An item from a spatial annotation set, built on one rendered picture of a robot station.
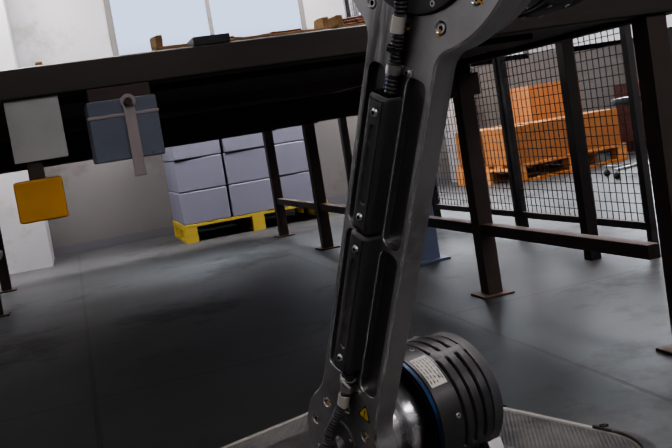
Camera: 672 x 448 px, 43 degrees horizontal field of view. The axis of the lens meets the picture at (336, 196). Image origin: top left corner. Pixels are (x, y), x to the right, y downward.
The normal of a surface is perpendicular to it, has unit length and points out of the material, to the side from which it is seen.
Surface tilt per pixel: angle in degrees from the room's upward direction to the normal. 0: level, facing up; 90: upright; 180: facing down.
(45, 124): 90
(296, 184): 90
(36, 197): 90
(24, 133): 90
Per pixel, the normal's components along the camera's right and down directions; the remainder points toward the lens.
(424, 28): -0.78, 0.18
